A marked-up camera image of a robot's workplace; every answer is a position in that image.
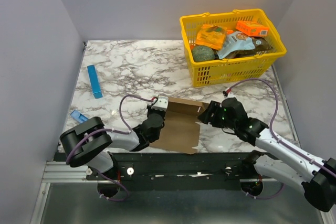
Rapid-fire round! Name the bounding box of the brown cardboard box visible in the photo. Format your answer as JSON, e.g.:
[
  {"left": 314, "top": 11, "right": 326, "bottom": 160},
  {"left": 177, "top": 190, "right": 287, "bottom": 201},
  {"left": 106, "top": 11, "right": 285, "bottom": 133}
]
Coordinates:
[{"left": 150, "top": 97, "right": 208, "bottom": 154}]

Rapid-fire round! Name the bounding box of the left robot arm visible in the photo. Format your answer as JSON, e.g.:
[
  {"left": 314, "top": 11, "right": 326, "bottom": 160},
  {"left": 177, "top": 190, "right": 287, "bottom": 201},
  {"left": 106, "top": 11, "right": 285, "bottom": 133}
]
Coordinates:
[{"left": 60, "top": 104, "right": 167, "bottom": 179}]

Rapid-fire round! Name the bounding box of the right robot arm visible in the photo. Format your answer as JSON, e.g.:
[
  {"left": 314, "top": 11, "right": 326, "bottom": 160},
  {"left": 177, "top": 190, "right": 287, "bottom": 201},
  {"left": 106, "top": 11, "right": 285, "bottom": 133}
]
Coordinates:
[{"left": 198, "top": 98, "right": 335, "bottom": 212}]

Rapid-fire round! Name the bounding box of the orange carton box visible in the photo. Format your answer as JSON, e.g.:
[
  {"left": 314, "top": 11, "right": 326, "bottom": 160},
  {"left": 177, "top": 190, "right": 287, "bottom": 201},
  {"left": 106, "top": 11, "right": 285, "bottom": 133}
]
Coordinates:
[{"left": 236, "top": 20, "right": 269, "bottom": 37}]

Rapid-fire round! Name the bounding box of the yellow plastic basket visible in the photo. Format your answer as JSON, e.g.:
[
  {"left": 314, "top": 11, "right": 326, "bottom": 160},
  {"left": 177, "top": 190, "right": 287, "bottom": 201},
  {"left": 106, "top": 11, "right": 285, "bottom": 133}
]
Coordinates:
[{"left": 180, "top": 8, "right": 287, "bottom": 87}]

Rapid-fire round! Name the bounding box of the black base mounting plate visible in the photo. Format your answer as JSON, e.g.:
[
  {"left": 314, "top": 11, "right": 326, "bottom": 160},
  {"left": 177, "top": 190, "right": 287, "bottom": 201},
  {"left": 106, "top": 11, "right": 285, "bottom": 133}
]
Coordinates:
[{"left": 54, "top": 150, "right": 307, "bottom": 192}]

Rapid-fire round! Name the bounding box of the green round melon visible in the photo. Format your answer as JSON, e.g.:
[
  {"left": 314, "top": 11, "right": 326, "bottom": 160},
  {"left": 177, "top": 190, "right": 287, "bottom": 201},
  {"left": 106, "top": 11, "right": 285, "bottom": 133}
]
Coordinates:
[{"left": 192, "top": 45, "right": 215, "bottom": 62}]

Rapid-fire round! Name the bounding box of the long blue bar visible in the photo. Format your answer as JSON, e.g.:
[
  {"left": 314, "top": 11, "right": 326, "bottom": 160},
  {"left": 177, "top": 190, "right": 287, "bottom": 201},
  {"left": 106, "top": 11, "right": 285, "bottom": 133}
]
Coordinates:
[{"left": 87, "top": 65, "right": 103, "bottom": 99}]

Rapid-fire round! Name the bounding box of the small blue block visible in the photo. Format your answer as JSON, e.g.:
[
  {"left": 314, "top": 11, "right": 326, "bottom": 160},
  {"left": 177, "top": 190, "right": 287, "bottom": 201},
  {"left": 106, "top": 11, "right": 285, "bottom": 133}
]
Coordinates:
[{"left": 70, "top": 110, "right": 89, "bottom": 124}]

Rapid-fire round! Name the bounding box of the light blue snack bag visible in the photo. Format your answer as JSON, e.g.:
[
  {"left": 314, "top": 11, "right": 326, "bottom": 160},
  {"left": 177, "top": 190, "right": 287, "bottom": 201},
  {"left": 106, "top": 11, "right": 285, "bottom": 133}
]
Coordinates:
[{"left": 217, "top": 31, "right": 256, "bottom": 60}]

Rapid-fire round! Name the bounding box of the orange snack pouch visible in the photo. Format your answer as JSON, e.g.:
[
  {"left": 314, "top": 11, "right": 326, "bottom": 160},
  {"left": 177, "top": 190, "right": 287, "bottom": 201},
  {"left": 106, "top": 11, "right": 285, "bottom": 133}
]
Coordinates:
[{"left": 196, "top": 24, "right": 227, "bottom": 50}]

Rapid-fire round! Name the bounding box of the dark brown snack bag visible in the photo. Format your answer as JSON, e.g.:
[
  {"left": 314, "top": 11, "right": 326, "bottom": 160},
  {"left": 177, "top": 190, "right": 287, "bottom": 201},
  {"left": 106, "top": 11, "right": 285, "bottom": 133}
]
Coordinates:
[{"left": 226, "top": 37, "right": 273, "bottom": 59}]

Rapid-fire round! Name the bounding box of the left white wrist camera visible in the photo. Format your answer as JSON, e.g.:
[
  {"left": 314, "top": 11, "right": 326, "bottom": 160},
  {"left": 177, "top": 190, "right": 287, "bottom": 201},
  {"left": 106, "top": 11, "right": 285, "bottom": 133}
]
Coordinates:
[{"left": 151, "top": 95, "right": 169, "bottom": 111}]

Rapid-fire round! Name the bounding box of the aluminium frame rail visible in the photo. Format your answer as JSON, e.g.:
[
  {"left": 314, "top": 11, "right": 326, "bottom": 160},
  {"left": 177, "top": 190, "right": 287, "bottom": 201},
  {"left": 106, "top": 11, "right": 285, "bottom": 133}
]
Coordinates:
[{"left": 31, "top": 159, "right": 334, "bottom": 224}]

